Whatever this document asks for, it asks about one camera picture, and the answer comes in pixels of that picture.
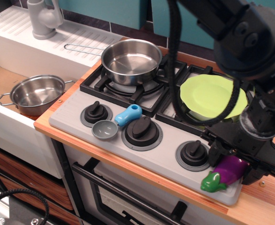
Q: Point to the lime green plate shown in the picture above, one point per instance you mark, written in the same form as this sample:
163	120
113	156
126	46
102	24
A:
206	95

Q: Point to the black burner grate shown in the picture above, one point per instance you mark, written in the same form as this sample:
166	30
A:
166	112
148	96

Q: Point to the black left burner grate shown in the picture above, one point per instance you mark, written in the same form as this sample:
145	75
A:
148	96

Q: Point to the purple toy eggplant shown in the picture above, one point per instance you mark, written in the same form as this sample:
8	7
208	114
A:
229	170

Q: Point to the oven door with handle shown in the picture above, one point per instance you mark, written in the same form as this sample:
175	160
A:
125	208

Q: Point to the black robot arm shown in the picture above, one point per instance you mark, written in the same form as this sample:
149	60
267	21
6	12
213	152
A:
244	49

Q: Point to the steel two-handled pot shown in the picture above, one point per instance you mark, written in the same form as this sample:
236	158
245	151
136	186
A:
34	95

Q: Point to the steel saucepan with handle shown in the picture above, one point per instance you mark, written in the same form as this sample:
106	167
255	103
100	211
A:
130	62

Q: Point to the grey toy faucet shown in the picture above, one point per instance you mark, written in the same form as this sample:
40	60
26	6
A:
44	21

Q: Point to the wood front drawer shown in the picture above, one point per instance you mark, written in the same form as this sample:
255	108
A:
16	173

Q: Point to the black stove knob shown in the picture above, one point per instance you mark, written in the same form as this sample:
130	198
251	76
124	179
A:
142	135
94	113
192	156

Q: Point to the grey toy stove top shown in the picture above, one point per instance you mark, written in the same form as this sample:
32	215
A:
160	160

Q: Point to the white toy sink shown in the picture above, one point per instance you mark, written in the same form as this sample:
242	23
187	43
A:
69	54

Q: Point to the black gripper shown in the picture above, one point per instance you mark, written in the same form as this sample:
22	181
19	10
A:
229	139

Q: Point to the black right burner grate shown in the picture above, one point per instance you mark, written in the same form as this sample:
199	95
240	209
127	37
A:
166	112

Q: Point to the blue handled grey spoon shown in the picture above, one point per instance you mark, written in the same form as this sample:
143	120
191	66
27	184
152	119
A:
106	130

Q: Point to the black right stove knob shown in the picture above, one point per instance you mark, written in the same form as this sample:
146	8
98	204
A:
192	156

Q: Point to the black left stove knob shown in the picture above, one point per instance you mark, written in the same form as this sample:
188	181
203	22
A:
94	113

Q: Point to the black middle stove knob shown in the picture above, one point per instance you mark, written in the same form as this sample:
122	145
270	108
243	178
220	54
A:
142	135

